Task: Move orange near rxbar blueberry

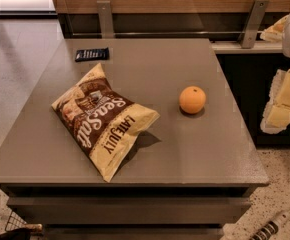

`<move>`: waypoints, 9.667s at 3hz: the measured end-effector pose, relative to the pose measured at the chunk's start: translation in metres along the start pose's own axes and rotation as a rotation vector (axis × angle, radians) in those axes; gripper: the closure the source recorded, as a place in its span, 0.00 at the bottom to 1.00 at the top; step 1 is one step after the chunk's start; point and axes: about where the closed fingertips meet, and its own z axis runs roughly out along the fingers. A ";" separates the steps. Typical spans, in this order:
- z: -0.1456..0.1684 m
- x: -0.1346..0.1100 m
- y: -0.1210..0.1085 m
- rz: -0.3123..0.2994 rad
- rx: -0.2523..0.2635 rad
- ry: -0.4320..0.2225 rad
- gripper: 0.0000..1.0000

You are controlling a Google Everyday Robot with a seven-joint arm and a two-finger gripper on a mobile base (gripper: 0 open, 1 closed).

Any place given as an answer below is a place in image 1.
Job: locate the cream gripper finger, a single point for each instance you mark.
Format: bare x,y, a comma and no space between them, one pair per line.
274,33
276,115

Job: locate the orange fruit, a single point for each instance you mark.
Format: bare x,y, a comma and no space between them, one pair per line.
192,100

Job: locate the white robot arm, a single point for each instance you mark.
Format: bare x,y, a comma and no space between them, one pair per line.
286,40

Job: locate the dark blue rxbar wrapper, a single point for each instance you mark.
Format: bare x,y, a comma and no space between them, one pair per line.
92,54

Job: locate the grey table with drawers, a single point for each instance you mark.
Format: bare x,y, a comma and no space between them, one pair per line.
183,178

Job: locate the white power strip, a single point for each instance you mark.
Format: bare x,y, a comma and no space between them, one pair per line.
272,226

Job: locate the Late July chips bag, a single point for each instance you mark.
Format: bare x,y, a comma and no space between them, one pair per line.
103,123

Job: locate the right metal bracket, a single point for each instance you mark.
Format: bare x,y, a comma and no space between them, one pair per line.
248,36

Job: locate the metal bracket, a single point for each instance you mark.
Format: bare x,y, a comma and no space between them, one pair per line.
105,19
248,36

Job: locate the left metal bracket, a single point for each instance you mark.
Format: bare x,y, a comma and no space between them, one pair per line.
105,19

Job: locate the wire basket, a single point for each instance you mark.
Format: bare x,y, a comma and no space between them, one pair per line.
17,229

